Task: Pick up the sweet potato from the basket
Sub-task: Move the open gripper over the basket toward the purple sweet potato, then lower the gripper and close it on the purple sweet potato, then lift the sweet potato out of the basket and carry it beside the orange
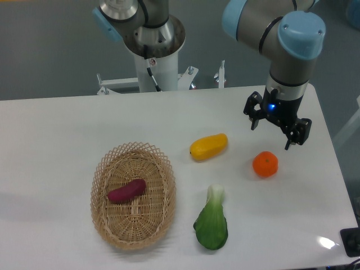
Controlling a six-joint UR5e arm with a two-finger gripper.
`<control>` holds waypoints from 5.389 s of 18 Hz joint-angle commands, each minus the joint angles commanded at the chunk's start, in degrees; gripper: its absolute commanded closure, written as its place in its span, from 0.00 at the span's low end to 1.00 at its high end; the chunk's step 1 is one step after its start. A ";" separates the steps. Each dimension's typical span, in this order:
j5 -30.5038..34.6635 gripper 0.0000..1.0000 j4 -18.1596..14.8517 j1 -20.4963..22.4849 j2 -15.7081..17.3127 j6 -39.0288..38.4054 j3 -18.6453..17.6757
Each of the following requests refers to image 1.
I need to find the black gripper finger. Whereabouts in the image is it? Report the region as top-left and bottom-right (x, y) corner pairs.
(244, 91), (264, 131)
(285, 118), (312, 150)

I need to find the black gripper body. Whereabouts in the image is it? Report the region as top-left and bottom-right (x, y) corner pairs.
(260, 94), (303, 132)

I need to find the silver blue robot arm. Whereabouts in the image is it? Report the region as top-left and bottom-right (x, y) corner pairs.
(92, 1), (326, 145)

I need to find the purple sweet potato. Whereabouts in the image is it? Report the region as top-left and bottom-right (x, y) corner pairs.
(107, 179), (146, 203)

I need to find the oval woven wicker basket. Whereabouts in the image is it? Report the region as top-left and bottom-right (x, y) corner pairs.
(91, 142), (176, 250)

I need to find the orange tangerine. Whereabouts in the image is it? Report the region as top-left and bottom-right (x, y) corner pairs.
(252, 151), (278, 178)

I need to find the yellow mango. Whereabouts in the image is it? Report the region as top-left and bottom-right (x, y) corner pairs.
(189, 133), (228, 161)

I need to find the black device at table edge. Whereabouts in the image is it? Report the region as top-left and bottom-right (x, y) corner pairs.
(340, 227), (359, 258)

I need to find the green bok choy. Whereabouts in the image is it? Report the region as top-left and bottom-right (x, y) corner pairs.
(193, 184), (228, 250)

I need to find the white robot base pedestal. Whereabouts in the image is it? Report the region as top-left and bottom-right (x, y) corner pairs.
(133, 51), (178, 93)

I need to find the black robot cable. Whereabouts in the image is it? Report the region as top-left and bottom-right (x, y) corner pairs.
(143, 44), (163, 93)

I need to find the white metal frame bracket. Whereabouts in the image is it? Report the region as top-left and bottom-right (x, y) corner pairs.
(97, 60), (227, 95)

